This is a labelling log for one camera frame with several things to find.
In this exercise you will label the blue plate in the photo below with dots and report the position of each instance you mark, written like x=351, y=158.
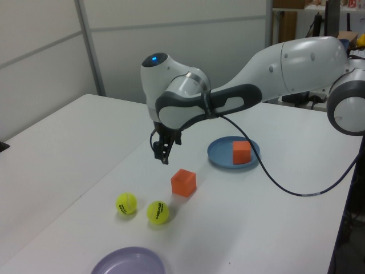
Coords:
x=219, y=154

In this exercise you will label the orange cube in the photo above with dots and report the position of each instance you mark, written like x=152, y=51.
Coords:
x=241, y=152
x=184, y=184

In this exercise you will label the yellow tennis ball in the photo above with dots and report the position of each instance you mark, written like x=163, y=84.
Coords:
x=157, y=213
x=126, y=203

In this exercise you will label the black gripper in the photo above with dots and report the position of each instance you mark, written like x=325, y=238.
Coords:
x=164, y=135

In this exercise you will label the black pole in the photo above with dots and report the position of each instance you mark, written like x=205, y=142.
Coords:
x=332, y=17

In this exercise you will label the small black object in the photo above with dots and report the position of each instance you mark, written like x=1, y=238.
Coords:
x=3, y=147

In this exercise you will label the brown cardboard box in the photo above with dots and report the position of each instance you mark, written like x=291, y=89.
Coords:
x=287, y=27

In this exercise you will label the yellow object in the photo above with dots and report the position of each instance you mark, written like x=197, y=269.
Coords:
x=361, y=41

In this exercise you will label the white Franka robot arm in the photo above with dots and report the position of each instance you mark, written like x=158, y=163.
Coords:
x=182, y=71

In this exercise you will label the grey partition post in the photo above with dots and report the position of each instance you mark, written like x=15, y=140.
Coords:
x=269, y=23

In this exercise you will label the tan cardboard box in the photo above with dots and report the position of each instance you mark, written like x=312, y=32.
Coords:
x=349, y=37

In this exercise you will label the purple plate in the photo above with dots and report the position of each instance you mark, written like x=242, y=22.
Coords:
x=128, y=264

